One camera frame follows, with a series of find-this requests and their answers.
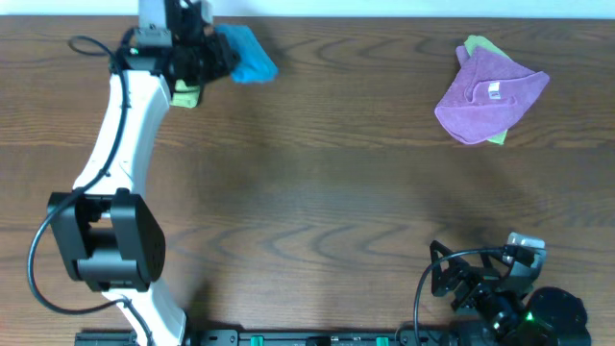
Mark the green cloth under purple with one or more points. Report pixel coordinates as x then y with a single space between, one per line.
471 44

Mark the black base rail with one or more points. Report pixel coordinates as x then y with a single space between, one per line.
235 338

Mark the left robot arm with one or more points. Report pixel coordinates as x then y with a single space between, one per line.
107 236

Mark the purple microfiber cloth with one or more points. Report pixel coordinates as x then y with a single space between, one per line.
489 95

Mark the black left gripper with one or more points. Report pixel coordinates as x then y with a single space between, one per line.
221 55

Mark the folded green cloth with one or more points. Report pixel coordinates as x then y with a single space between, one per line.
185 96

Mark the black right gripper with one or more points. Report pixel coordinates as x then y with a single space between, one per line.
481 281

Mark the blue microfiber cloth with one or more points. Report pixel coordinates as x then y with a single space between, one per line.
255 66

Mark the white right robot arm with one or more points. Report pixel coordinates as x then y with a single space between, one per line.
550 315

